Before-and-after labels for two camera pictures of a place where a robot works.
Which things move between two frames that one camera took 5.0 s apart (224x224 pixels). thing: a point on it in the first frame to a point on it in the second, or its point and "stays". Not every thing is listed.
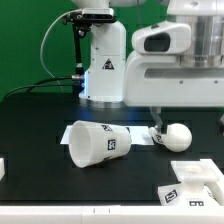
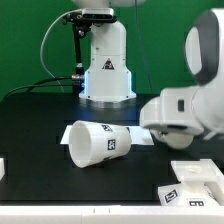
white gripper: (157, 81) to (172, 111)
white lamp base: (201, 185) stays
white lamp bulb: (177, 138) stays
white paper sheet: (139, 135) stays
